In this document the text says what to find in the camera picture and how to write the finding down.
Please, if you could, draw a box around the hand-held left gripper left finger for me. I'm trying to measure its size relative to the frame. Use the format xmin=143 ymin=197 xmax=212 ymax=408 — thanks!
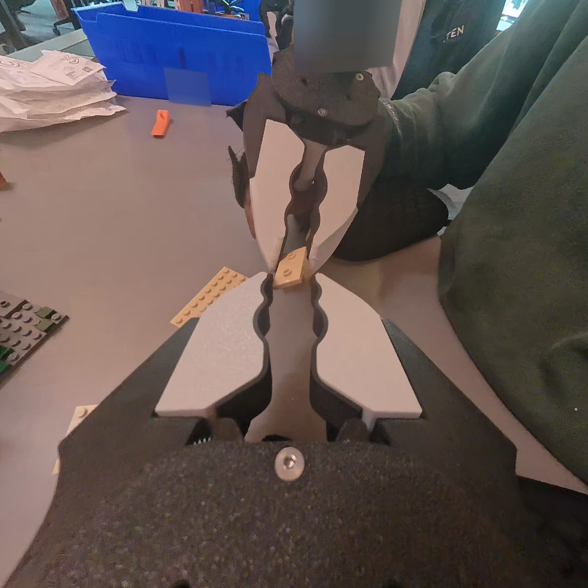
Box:
xmin=155 ymin=272 xmax=273 ymax=432

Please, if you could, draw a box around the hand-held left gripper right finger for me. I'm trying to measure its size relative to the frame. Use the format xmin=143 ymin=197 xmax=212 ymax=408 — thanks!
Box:
xmin=311 ymin=272 xmax=423 ymax=432

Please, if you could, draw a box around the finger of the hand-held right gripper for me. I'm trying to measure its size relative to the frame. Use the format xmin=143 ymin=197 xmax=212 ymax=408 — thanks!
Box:
xmin=249 ymin=119 xmax=307 ymax=272
xmin=307 ymin=147 xmax=367 ymax=273

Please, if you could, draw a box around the tan toy plate assembly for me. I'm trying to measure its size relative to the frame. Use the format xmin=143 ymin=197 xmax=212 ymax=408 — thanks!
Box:
xmin=171 ymin=266 xmax=250 ymax=328

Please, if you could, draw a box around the tan two-stud toy plate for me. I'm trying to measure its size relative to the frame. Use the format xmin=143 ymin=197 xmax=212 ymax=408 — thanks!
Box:
xmin=272 ymin=246 xmax=309 ymax=291

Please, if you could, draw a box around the person's right forearm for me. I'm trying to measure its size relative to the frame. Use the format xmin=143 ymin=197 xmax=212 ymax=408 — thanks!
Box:
xmin=380 ymin=69 xmax=515 ymax=194

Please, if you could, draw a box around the person's right hand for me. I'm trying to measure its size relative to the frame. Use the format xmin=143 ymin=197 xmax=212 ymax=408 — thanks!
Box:
xmin=227 ymin=103 xmax=259 ymax=239

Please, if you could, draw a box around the green potted plant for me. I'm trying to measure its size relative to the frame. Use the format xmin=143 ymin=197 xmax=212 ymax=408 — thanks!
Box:
xmin=209 ymin=0 xmax=249 ymax=19

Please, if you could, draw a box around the tan eight-stud toy brick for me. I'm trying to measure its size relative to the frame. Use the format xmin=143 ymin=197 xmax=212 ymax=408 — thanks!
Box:
xmin=52 ymin=403 xmax=99 ymax=476

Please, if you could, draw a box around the person's green sweatshirt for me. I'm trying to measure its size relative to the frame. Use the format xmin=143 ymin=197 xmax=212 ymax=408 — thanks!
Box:
xmin=439 ymin=0 xmax=588 ymax=483

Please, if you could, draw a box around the blue plastic bin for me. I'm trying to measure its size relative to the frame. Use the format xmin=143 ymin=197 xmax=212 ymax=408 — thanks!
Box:
xmin=73 ymin=1 xmax=273 ymax=107

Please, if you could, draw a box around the grey toy brick castle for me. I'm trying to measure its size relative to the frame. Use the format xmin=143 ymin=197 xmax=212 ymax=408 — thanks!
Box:
xmin=0 ymin=289 xmax=70 ymax=384

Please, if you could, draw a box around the stack of white paper bags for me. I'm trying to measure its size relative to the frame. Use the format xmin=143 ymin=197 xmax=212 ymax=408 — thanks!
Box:
xmin=0 ymin=50 xmax=127 ymax=134

